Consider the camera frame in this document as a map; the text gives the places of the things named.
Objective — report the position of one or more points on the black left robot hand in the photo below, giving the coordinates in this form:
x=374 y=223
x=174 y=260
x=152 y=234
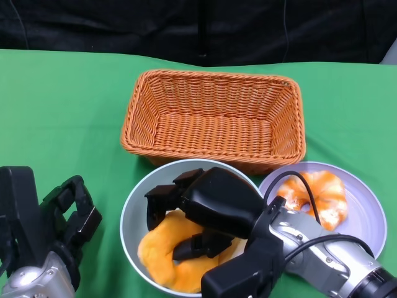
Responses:
x=87 y=223

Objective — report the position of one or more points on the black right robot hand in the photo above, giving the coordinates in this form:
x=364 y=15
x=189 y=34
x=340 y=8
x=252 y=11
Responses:
x=223 y=201

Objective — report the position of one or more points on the pale grey-green bowl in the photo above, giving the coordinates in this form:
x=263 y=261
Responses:
x=133 y=217

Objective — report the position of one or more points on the large plain orange donut bread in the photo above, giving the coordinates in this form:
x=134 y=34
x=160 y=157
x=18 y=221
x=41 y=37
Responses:
x=161 y=245

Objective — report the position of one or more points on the orange white swirl donut bread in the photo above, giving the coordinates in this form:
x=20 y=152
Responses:
x=328 y=192

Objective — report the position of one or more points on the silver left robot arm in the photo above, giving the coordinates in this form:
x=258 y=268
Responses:
x=37 y=276

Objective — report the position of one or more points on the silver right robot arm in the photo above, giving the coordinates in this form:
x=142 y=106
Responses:
x=325 y=264

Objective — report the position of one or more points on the orange wicker basket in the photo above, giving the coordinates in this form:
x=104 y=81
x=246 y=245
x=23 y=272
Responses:
x=217 y=124

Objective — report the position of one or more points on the lavender plate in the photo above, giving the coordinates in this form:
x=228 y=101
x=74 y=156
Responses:
x=363 y=217

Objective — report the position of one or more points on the green table cloth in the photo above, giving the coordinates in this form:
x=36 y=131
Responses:
x=62 y=124

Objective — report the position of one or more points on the black backdrop curtain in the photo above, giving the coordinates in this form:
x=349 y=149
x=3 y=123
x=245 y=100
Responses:
x=124 y=25

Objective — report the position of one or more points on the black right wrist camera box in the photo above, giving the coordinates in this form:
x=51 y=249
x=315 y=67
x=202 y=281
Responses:
x=242 y=276

